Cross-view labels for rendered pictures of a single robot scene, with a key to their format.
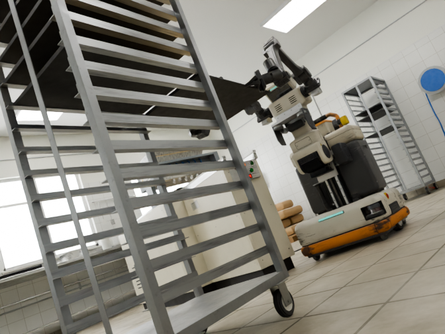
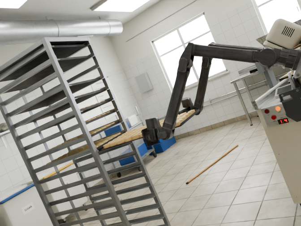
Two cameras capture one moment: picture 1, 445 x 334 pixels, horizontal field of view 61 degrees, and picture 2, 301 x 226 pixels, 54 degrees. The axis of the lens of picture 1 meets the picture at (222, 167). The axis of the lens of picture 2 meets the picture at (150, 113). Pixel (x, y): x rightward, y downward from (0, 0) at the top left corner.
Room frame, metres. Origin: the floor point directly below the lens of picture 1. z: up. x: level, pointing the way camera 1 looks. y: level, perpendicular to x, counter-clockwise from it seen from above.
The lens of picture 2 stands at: (1.67, -2.01, 1.23)
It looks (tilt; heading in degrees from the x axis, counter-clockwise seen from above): 3 degrees down; 82
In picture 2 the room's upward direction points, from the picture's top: 23 degrees counter-clockwise
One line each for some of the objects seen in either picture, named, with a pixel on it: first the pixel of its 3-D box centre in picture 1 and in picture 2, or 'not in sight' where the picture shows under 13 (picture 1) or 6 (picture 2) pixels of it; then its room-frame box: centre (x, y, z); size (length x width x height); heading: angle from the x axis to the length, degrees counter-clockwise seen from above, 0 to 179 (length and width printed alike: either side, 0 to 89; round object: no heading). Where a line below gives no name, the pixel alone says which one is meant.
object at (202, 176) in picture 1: (169, 201); (296, 73); (3.45, 0.56, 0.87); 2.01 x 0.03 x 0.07; 37
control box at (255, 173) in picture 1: (244, 171); (281, 113); (2.75, -0.14, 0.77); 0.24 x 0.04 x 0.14; 127
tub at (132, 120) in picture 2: not in sight; (125, 123); (1.94, 4.08, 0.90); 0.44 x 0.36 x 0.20; 147
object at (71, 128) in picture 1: (91, 128); (100, 152); (1.50, 0.45, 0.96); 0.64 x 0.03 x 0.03; 145
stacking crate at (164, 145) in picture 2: not in sight; (161, 144); (2.53, 4.60, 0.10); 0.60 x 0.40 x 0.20; 46
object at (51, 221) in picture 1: (117, 208); (117, 192); (1.50, 0.45, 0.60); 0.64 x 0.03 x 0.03; 145
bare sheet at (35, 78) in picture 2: not in sight; (45, 74); (1.38, 0.30, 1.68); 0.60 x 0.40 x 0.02; 145
